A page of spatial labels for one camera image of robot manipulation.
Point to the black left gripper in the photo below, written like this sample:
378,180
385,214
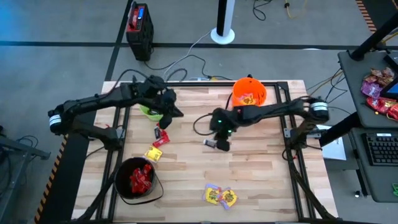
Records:
155,91

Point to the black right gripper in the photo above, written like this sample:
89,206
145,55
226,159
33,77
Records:
224,123

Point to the brown Hershey's bar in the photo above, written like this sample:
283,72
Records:
210,143
157,133

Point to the yellow Sour Patch Kids pouch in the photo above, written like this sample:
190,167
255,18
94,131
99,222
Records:
229,198
154,154
250,99
212,194
243,96

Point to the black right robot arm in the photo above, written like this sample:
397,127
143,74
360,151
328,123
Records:
273,112

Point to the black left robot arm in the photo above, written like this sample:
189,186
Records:
99,101

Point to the purple candy wrapper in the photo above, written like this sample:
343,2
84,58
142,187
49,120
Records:
371,89

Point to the red candy wrapper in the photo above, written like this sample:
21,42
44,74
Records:
394,112
377,105

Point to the brown candy wrappers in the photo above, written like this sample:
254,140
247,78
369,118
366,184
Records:
384,74

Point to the green plastic bucket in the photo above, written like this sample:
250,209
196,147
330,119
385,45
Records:
150,117

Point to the orange pumpkin bucket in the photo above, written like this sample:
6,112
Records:
248,84

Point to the black plastic bucket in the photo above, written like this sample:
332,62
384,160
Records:
122,188

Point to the red black power station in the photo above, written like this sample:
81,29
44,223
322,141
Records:
140,34

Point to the black desk beam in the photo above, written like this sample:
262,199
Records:
331,137

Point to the white paper sheet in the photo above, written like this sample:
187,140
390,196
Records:
335,152

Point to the black hazard-striped platform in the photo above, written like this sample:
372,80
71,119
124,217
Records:
65,193

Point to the black keyboard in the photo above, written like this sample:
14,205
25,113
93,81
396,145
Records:
382,151

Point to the dark grey desk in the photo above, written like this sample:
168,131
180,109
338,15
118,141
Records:
379,180

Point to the black tablet blue screen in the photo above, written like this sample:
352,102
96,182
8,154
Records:
392,90

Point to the small green object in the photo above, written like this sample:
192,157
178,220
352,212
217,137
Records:
395,189

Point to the black stand pole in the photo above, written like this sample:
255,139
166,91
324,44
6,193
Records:
373,39

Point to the white pedestal stand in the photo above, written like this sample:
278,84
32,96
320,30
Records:
222,35

